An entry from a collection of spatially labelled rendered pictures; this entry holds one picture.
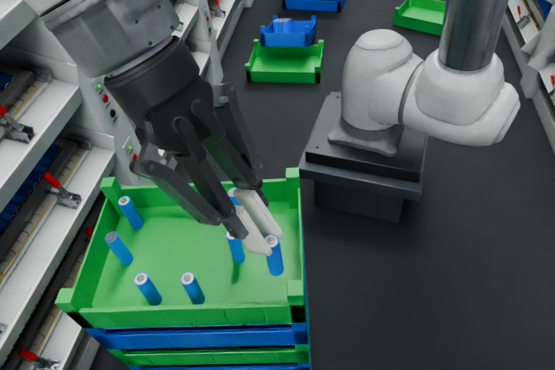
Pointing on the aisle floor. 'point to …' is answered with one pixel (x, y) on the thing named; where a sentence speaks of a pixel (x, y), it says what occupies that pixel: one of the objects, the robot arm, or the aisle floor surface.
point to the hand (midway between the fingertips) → (253, 221)
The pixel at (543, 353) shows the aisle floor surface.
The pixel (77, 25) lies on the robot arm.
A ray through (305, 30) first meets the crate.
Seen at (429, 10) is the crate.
